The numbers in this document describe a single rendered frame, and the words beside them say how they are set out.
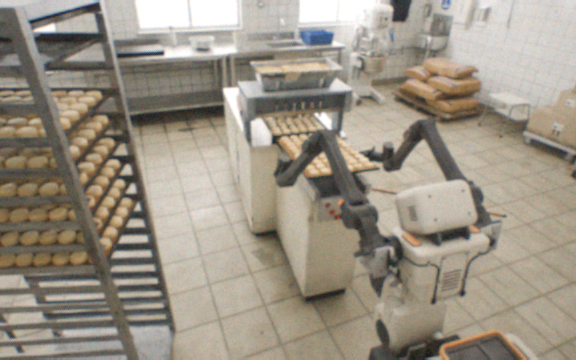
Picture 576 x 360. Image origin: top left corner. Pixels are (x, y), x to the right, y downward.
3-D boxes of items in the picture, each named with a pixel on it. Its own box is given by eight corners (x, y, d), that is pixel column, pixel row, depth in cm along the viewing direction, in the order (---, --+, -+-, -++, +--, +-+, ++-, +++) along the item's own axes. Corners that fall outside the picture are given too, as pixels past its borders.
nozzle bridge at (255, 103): (240, 127, 267) (237, 82, 249) (330, 119, 285) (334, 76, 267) (248, 147, 240) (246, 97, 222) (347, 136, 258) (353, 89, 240)
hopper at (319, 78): (250, 82, 249) (249, 61, 242) (325, 77, 263) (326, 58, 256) (259, 95, 226) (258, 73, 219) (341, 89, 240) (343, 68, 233)
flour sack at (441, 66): (418, 69, 546) (420, 57, 537) (437, 66, 563) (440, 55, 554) (457, 81, 492) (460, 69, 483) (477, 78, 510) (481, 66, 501)
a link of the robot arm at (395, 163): (410, 137, 157) (434, 132, 158) (406, 125, 159) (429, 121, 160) (383, 175, 196) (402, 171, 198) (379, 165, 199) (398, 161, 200)
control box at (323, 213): (317, 219, 198) (318, 198, 190) (356, 212, 204) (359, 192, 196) (319, 223, 195) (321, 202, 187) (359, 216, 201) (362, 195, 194)
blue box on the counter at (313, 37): (309, 45, 509) (310, 34, 502) (300, 41, 532) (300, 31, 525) (334, 43, 524) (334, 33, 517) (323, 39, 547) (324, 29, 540)
